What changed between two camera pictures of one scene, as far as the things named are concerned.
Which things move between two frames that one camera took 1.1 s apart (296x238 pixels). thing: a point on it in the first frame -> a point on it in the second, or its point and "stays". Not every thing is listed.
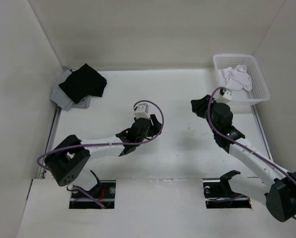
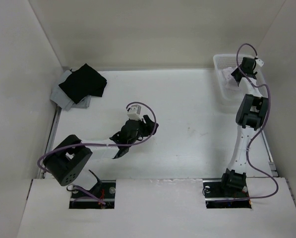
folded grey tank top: (58, 96) stays
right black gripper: (198, 105) -> (235, 72)
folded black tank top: (85, 81) stays
